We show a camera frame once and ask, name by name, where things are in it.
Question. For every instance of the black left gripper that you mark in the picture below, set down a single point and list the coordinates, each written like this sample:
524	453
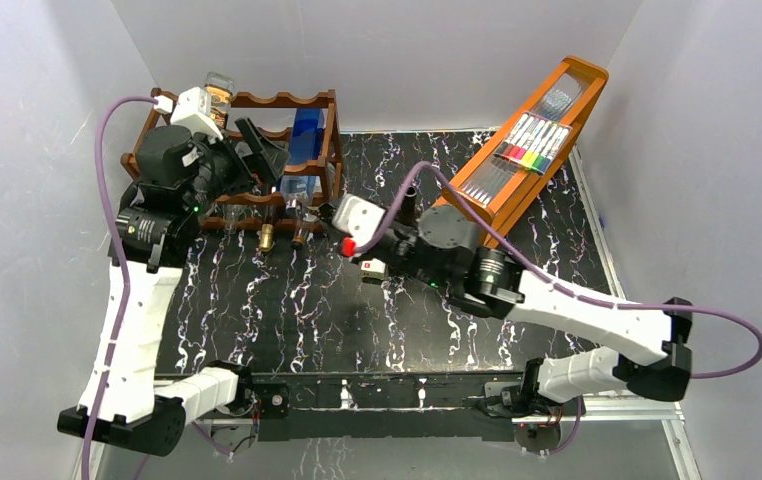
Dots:
268	153

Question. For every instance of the dark green wine bottle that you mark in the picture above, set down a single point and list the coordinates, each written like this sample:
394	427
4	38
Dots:
408	212

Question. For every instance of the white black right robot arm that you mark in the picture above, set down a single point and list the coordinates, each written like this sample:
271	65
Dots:
643	351

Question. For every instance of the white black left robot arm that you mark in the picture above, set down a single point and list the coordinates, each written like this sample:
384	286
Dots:
158	218

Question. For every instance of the blue bottle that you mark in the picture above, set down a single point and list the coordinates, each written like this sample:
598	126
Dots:
305	145

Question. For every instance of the brown wooden wine rack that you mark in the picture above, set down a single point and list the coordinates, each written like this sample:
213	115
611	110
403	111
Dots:
326	166

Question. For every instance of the clear lower bottle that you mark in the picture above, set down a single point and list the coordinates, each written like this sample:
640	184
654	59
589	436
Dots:
306	218

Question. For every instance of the orange wooden display rack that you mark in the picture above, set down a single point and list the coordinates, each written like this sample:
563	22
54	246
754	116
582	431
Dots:
502	180

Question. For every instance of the gold capped bottle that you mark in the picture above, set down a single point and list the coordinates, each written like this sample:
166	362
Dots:
266	232

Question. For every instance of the clear whisky bottle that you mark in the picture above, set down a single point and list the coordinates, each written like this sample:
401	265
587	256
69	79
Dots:
220	89

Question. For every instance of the white red small box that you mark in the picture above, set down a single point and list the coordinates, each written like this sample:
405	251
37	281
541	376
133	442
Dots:
373	271

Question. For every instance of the pack of coloured markers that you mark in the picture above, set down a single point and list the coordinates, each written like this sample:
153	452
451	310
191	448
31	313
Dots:
532	144

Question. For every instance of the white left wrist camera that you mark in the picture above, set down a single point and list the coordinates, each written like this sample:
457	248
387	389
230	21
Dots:
191	110

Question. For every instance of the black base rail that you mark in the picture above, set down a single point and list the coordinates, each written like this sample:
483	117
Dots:
394	405

